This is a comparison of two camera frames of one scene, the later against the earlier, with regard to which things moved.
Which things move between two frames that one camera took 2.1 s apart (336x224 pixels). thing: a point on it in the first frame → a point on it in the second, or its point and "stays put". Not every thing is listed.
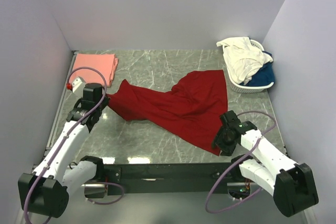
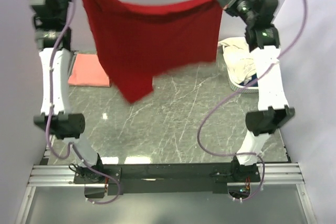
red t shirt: x=192 y=109 → x=140 y=43
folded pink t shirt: x=106 y=63 stays put
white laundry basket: x=238 y=88 stays put
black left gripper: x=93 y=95 → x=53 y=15
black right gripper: x=227 y=150 → x=229 y=0
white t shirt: x=242 y=60 stays put
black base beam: x=169 y=178 stays put
